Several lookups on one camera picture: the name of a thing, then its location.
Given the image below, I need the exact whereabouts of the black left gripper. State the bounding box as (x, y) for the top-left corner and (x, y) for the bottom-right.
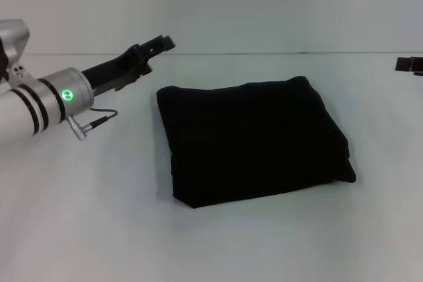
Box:
(80, 34), (178, 93)

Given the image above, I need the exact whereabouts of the black shirt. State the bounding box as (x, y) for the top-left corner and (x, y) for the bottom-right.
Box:
(155, 75), (358, 210)

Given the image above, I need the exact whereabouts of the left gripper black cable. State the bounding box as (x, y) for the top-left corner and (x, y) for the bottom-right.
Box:
(67, 107), (120, 142)

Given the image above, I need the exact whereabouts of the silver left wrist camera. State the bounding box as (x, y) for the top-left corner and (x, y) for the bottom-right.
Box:
(0, 18), (32, 82)

